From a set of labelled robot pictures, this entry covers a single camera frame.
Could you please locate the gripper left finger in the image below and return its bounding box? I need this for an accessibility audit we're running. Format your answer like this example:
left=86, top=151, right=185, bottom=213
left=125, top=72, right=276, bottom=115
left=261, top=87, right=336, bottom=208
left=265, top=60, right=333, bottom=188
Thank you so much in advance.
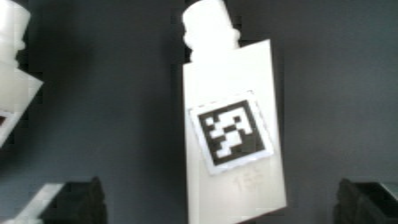
left=7, top=176, right=110, bottom=224

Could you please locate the white stool leg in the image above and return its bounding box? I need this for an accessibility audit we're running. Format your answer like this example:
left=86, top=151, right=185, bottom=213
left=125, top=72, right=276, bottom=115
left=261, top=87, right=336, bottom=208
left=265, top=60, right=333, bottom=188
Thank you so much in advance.
left=0, top=0, right=43, bottom=147
left=183, top=0, right=286, bottom=224

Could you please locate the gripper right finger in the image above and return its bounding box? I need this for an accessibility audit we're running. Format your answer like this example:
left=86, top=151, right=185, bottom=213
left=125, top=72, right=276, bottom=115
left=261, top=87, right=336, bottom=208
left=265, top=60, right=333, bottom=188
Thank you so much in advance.
left=334, top=179, right=398, bottom=224

